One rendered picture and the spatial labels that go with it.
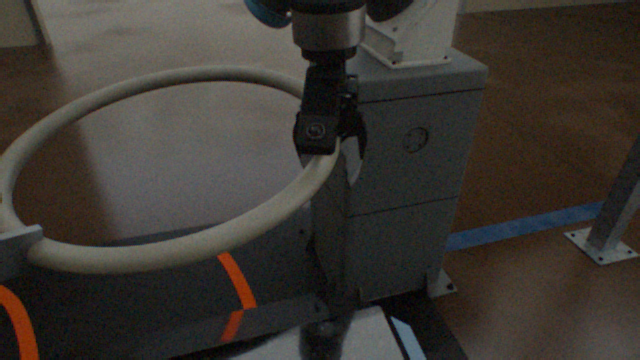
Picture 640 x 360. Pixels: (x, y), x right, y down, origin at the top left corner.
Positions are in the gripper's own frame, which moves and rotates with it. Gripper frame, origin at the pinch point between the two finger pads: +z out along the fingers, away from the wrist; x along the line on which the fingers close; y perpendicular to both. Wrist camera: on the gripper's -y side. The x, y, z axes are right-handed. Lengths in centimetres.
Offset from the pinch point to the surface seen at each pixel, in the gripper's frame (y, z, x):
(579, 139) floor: 187, 103, -131
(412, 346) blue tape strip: -22.6, 5.9, -11.4
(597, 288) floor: 63, 94, -92
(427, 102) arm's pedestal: 54, 14, -20
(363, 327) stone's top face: -22.3, 3.4, -5.8
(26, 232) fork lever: -23.3, -9.3, 28.9
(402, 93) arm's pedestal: 51, 10, -13
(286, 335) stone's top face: -24.4, 3.0, 2.4
